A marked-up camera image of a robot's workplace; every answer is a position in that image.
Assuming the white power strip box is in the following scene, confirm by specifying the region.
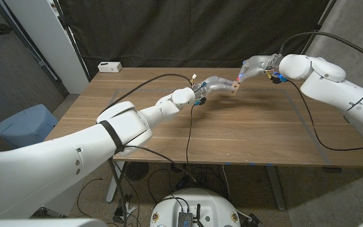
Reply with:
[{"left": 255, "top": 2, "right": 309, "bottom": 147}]
[{"left": 97, "top": 61, "right": 122, "bottom": 73}]

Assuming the thick black right hand cable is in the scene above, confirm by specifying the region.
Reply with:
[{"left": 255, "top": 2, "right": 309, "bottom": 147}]
[{"left": 279, "top": 31, "right": 363, "bottom": 67}]

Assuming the white table leg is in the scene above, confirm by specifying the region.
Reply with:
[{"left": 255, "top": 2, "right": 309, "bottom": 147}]
[{"left": 105, "top": 161, "right": 125, "bottom": 203}]

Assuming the black backdrop curtain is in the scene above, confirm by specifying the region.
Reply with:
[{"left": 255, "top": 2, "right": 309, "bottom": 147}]
[{"left": 57, "top": 0, "right": 338, "bottom": 76}]

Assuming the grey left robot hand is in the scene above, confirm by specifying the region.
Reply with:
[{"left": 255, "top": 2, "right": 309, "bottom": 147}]
[{"left": 193, "top": 76, "right": 236, "bottom": 100}]

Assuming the thick dark hanging cable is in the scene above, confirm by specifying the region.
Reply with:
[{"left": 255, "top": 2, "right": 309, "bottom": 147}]
[{"left": 107, "top": 157, "right": 129, "bottom": 227}]

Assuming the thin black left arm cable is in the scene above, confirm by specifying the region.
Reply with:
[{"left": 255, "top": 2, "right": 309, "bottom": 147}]
[{"left": 124, "top": 105, "right": 199, "bottom": 183}]

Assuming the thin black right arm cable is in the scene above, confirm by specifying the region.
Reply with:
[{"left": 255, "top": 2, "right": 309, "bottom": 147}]
[{"left": 287, "top": 80, "right": 363, "bottom": 151}]

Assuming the black floor device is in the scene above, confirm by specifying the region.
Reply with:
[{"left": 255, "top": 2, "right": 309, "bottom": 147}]
[{"left": 247, "top": 213, "right": 264, "bottom": 227}]

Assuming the black floor cable tangle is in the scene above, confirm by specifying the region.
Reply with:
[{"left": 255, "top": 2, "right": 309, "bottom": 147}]
[{"left": 146, "top": 163, "right": 231, "bottom": 204}]

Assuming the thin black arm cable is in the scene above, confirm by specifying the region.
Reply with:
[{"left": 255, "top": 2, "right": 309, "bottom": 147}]
[
  {"left": 287, "top": 80, "right": 363, "bottom": 151},
  {"left": 124, "top": 105, "right": 199, "bottom": 183}
]

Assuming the thick black hand cable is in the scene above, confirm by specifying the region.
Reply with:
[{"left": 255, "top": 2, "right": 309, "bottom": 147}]
[
  {"left": 279, "top": 31, "right": 363, "bottom": 67},
  {"left": 99, "top": 73, "right": 193, "bottom": 116}
]

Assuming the blue plastic bin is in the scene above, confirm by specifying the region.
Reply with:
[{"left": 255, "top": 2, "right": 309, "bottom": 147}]
[{"left": 0, "top": 103, "right": 59, "bottom": 149}]

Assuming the black and white floor glove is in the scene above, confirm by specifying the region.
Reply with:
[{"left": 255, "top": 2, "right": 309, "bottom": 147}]
[{"left": 112, "top": 194, "right": 137, "bottom": 224}]

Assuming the thick black left hand cable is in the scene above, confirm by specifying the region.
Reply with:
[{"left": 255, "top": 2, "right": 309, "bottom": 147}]
[{"left": 99, "top": 73, "right": 193, "bottom": 116}]

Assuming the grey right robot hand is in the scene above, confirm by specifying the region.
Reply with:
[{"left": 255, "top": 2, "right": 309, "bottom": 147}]
[{"left": 236, "top": 53, "right": 284, "bottom": 84}]

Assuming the grey table leg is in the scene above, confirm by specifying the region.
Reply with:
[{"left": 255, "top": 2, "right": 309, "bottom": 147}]
[{"left": 265, "top": 166, "right": 287, "bottom": 211}]

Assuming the black backdrop frame pole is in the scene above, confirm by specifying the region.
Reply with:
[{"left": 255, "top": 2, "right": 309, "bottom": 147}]
[
  {"left": 51, "top": 0, "right": 91, "bottom": 80},
  {"left": 294, "top": 0, "right": 338, "bottom": 69}
]

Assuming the white flat floor panel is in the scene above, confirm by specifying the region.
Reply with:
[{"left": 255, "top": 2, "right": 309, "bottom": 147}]
[{"left": 42, "top": 179, "right": 84, "bottom": 218}]

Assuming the grey ribbed torso module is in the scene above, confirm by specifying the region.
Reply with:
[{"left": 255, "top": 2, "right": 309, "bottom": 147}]
[{"left": 177, "top": 211, "right": 194, "bottom": 227}]

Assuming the round black floor fan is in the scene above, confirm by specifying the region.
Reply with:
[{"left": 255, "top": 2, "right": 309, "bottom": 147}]
[{"left": 124, "top": 161, "right": 149, "bottom": 182}]

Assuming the white pillar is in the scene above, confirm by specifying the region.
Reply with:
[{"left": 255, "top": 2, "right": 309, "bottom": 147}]
[{"left": 3, "top": 0, "right": 89, "bottom": 95}]

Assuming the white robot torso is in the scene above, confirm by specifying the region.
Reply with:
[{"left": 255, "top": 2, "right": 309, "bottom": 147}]
[{"left": 149, "top": 188, "right": 241, "bottom": 227}]

